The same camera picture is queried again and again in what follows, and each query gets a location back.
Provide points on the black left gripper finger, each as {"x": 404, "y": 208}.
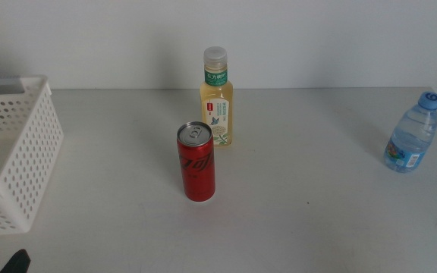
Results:
{"x": 16, "y": 263}

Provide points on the red cola can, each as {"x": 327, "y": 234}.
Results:
{"x": 196, "y": 170}

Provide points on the yellow tea bottle green label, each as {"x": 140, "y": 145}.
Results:
{"x": 217, "y": 98}

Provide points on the clear water bottle blue cap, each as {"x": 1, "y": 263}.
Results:
{"x": 412, "y": 140}

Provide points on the white perforated plastic basket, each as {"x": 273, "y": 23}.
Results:
{"x": 32, "y": 79}

